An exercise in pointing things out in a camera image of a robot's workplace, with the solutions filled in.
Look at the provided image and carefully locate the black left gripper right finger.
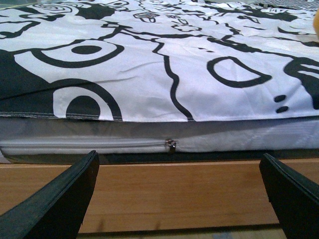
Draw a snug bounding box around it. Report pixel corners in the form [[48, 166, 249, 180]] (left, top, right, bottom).
[[259, 154, 319, 239]]

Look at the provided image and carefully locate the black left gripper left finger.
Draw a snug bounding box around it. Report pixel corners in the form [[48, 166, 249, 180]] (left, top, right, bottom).
[[0, 151, 99, 239]]

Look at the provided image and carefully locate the grey white zippered cushion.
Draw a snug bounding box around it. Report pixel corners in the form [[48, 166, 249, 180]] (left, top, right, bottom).
[[0, 117, 319, 164]]

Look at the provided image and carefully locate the metal zipper pull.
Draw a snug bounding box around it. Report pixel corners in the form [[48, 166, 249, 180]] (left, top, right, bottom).
[[165, 138, 177, 154]]

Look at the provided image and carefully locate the black and white patterned cloth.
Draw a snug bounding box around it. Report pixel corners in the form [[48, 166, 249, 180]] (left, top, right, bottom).
[[0, 0, 319, 122]]

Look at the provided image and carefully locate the yellow toy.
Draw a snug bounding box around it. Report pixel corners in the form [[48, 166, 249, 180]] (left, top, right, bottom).
[[313, 12, 319, 38]]

